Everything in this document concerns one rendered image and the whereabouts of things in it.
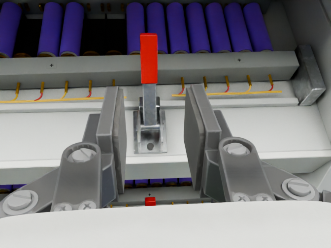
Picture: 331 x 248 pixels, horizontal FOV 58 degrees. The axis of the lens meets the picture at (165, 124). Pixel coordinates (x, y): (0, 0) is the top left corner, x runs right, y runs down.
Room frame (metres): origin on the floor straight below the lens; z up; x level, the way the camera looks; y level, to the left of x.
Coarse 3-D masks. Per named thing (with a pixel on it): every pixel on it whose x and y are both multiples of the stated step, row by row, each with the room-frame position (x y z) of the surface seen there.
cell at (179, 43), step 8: (168, 8) 0.30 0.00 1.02; (176, 8) 0.30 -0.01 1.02; (168, 16) 0.29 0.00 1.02; (176, 16) 0.29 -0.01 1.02; (184, 16) 0.30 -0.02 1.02; (168, 24) 0.29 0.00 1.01; (176, 24) 0.28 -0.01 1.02; (184, 24) 0.28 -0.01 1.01; (168, 32) 0.28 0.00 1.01; (176, 32) 0.27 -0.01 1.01; (184, 32) 0.27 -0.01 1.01; (176, 40) 0.26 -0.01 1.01; (184, 40) 0.26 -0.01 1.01; (176, 48) 0.25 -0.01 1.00; (184, 48) 0.25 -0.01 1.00
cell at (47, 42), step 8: (48, 8) 0.29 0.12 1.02; (56, 8) 0.29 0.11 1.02; (48, 16) 0.28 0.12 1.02; (56, 16) 0.28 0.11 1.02; (48, 24) 0.27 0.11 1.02; (56, 24) 0.27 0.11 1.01; (40, 32) 0.26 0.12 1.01; (48, 32) 0.26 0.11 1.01; (56, 32) 0.26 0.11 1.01; (40, 40) 0.25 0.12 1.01; (48, 40) 0.25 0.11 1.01; (56, 40) 0.26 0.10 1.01; (40, 48) 0.24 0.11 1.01; (48, 48) 0.24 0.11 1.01; (56, 48) 0.25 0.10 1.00; (56, 56) 0.24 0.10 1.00
